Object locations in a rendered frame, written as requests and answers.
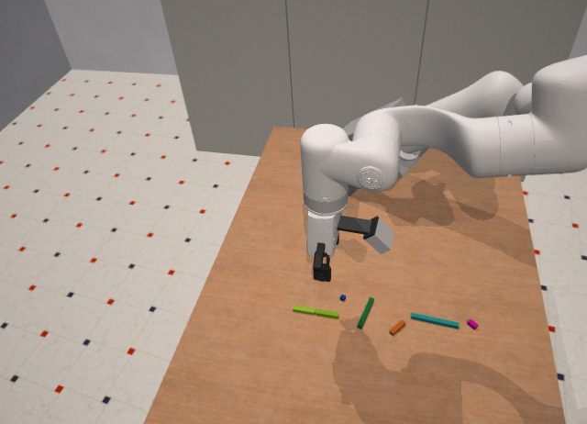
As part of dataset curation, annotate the turquoise rod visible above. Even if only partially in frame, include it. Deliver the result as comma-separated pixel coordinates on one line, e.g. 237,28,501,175
411,313,460,329

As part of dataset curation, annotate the green flat bar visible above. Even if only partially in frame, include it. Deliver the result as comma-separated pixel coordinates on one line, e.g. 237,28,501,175
357,297,374,329

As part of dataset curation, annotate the small magenta block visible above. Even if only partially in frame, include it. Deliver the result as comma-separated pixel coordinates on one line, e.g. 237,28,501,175
467,319,479,330

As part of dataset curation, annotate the orange rod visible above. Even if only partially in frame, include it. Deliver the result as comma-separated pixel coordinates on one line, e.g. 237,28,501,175
390,320,405,336

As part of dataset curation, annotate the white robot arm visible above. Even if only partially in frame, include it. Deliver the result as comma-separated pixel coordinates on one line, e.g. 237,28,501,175
300,55,587,214

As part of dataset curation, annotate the lime green rod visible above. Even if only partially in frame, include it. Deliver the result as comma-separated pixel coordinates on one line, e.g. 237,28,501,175
293,306,316,315
316,309,339,319

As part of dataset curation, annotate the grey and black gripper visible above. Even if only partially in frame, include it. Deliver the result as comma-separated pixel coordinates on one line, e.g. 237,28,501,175
305,205,347,282

